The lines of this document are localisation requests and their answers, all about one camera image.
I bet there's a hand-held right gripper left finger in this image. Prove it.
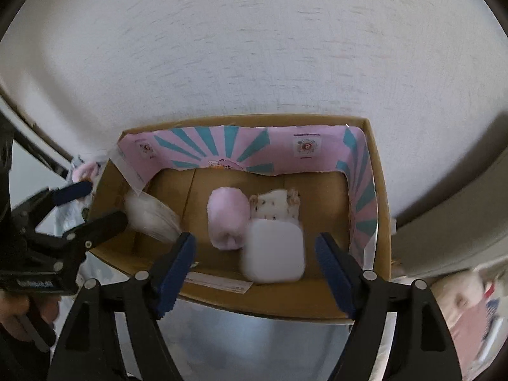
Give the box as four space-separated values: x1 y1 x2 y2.
47 231 198 381

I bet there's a pink plush roll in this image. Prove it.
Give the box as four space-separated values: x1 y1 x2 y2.
207 186 251 251

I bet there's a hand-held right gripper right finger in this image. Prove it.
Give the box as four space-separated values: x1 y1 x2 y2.
315 231 464 381

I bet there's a cardboard box with pink lining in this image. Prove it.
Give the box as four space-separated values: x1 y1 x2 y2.
85 114 398 324

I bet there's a white square case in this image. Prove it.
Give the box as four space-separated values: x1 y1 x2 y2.
240 219 306 284

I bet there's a beige plush toy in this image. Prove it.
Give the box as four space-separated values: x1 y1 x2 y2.
431 268 495 322

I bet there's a person's left hand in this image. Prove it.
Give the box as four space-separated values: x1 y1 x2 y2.
0 294 61 340

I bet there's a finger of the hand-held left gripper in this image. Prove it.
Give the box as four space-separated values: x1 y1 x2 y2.
36 210 129 286
11 180 95 231

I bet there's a light printed bed sheet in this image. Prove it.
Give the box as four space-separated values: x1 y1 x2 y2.
51 155 358 381

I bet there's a pink printed pouch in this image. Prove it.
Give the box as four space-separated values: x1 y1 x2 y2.
450 274 508 371

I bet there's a spotted white plush toy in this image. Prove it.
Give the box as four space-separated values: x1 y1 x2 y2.
249 188 301 225

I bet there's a small pink plush toy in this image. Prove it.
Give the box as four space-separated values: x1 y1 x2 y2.
71 161 101 183

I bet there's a white fluffy pack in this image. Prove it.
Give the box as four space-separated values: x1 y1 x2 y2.
123 190 184 243

